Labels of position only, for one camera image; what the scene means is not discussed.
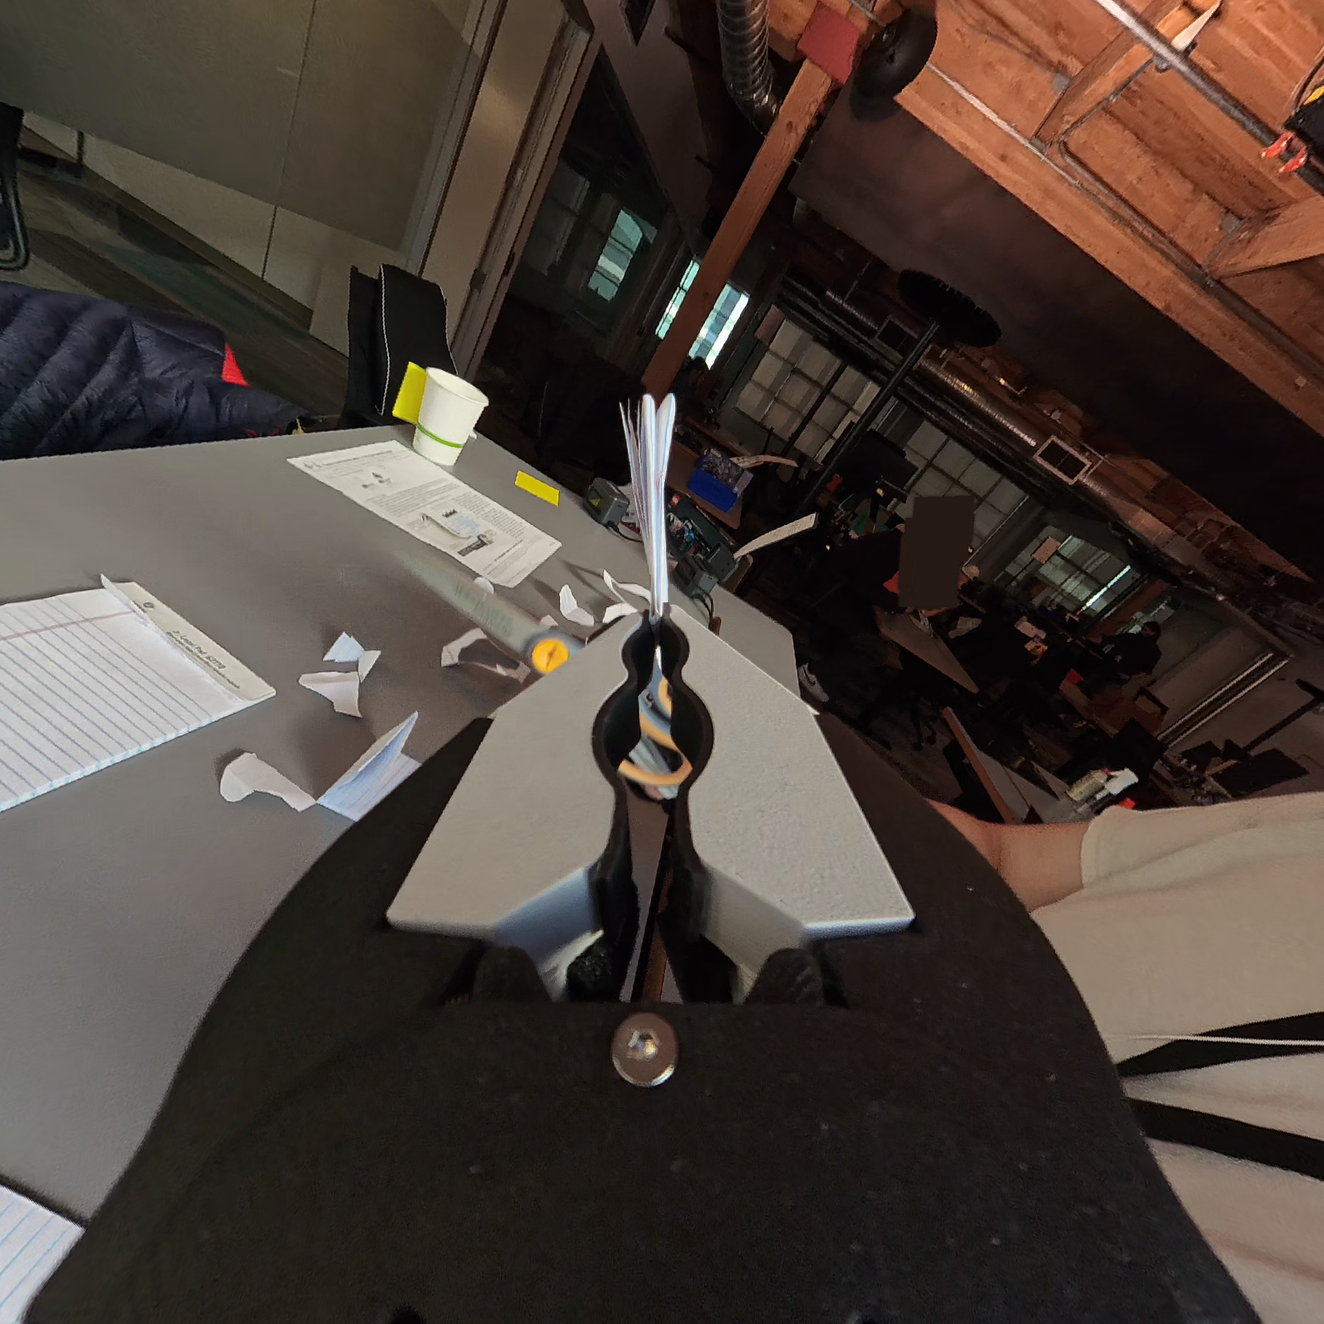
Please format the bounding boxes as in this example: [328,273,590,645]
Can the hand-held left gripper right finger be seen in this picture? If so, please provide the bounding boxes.
[663,609,917,1003]

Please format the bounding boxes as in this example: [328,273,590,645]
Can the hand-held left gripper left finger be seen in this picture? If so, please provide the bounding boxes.
[387,611,657,1003]

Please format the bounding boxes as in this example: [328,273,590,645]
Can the grey orange-handled scissors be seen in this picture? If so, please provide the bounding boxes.
[407,558,697,808]

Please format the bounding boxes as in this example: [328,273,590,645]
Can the lined paper piece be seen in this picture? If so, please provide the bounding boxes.
[616,393,679,625]

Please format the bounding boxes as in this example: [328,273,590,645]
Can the person's right forearm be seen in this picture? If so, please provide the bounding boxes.
[929,801,1093,913]

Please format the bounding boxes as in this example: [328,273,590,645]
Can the scattered white paper scraps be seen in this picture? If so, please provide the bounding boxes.
[218,568,653,812]

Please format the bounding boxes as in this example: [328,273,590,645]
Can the white paper banner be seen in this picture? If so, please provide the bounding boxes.
[732,513,819,562]

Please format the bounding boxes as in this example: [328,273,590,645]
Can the printed paper sheet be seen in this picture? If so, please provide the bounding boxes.
[285,440,563,590]

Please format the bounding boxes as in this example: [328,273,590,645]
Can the blue storage bin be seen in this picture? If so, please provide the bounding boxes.
[689,450,754,511]

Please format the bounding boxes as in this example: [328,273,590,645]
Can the white paper cup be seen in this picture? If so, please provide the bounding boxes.
[409,367,490,468]

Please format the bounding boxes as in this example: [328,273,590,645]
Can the large paned window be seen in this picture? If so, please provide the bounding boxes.
[722,310,933,468]

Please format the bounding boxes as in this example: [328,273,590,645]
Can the lined writing pad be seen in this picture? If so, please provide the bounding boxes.
[0,576,277,814]

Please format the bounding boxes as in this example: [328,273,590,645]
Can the black office chair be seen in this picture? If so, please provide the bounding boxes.
[344,263,456,426]

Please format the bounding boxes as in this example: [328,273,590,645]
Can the dark wooden column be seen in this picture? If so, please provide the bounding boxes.
[639,62,838,401]

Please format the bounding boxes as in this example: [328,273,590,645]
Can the navy puffer jacket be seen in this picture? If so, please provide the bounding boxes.
[0,280,312,462]

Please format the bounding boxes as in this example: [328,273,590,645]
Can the lined paper sheet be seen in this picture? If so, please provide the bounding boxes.
[0,1185,86,1323]

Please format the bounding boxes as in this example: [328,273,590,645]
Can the black dome lamp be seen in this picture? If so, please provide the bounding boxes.
[852,7,939,103]

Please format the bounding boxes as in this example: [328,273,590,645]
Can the black lanyard strap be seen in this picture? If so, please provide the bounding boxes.
[1114,1013,1324,1183]

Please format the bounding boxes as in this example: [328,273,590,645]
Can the spiral metal duct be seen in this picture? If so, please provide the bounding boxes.
[714,0,779,133]

